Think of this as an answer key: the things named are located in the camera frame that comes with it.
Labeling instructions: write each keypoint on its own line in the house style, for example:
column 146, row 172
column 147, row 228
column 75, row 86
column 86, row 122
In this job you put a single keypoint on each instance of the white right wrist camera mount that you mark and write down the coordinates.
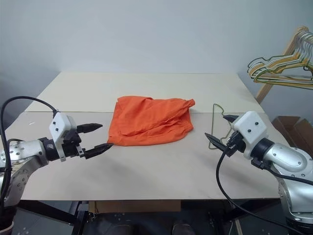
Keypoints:
column 252, row 124

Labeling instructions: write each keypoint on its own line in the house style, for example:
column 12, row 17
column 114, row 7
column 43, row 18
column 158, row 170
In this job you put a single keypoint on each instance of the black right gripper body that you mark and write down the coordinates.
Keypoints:
column 236, row 145

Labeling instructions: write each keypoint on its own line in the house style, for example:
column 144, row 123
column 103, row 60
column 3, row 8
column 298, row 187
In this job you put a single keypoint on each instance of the wooden clothes rack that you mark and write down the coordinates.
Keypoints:
column 262, row 91

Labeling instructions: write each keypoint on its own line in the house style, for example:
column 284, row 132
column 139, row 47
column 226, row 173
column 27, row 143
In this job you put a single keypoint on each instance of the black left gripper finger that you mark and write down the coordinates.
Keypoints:
column 99, row 149
column 90, row 127

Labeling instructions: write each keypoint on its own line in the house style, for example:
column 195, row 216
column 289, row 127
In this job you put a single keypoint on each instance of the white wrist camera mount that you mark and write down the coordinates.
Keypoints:
column 60, row 124
column 252, row 124

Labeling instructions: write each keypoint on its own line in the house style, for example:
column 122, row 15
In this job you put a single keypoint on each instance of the orange shorts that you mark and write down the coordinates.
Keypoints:
column 151, row 122

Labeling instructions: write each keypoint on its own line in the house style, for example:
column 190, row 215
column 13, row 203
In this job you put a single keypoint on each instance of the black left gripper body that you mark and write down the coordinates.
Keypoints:
column 71, row 147

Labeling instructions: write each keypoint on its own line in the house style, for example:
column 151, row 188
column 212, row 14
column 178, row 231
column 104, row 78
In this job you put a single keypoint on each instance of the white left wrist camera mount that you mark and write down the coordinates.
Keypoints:
column 60, row 124

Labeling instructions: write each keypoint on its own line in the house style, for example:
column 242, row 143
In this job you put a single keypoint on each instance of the brown cardboard box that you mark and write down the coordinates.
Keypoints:
column 286, row 124

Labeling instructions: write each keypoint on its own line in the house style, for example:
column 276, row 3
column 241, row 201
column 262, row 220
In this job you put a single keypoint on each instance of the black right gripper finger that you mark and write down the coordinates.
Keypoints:
column 231, row 118
column 216, row 143

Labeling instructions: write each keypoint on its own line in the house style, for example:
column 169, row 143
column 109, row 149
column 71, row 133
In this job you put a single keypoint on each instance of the brown cardboard panel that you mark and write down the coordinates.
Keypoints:
column 134, row 205

